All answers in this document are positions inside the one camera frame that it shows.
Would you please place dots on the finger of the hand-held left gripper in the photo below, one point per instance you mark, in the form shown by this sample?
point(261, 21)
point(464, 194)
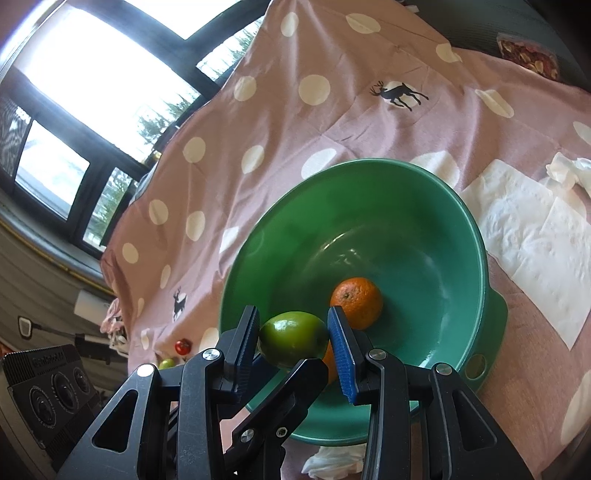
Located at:
point(286, 397)

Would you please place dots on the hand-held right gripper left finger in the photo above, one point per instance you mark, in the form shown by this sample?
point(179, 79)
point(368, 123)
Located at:
point(249, 346)

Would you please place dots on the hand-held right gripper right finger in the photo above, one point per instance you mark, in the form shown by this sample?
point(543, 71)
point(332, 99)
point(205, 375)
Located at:
point(341, 360)

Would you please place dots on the orange mandarin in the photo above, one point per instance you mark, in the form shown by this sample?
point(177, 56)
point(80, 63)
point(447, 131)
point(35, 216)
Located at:
point(328, 367)
point(358, 302)

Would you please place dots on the green lime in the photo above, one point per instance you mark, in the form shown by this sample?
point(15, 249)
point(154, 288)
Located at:
point(166, 363)
point(291, 337)

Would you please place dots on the green plastic bowl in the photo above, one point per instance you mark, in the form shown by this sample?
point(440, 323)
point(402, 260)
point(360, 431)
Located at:
point(392, 240)

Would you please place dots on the red tomato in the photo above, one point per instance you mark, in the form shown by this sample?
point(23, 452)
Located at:
point(183, 346)

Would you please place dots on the pink crumpled cloth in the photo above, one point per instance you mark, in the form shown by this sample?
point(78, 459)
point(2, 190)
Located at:
point(112, 318)

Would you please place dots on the flat white tissue sheet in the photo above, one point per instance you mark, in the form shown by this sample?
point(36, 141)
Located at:
point(517, 221)

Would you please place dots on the pink polka-dot deer blanket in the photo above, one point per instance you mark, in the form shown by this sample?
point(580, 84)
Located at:
point(323, 129)

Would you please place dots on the large crumpled white tissue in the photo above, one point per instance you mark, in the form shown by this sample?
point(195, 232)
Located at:
point(565, 168)

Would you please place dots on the black-framed window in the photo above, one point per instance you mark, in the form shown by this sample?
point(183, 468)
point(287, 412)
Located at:
point(92, 69)

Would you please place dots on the clear box of dried petals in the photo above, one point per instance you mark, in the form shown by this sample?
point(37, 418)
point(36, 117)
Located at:
point(526, 57)

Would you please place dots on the grey sofa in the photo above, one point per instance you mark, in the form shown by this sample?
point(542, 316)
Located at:
point(485, 18)

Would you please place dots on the white wall box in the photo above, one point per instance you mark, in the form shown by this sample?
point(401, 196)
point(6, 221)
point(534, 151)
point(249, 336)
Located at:
point(90, 307)

